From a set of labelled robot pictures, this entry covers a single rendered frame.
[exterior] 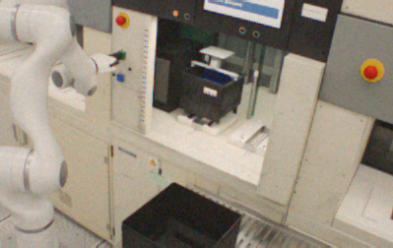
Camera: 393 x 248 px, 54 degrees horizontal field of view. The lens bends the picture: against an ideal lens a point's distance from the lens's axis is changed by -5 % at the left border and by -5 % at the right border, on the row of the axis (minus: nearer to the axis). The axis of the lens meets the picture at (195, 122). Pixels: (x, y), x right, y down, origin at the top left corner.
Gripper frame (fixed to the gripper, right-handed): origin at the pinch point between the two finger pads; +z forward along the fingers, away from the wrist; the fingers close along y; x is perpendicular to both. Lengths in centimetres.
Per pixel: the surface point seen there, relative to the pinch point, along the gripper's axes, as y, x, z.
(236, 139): 48, -30, 22
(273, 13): 62, 31, 2
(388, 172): 112, -33, 47
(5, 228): -69, -120, -25
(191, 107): 24.3, -23.6, 22.7
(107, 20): -7.1, 13.7, 1.8
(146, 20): 12.2, 17.5, 2.6
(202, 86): 28.6, -11.6, 22.7
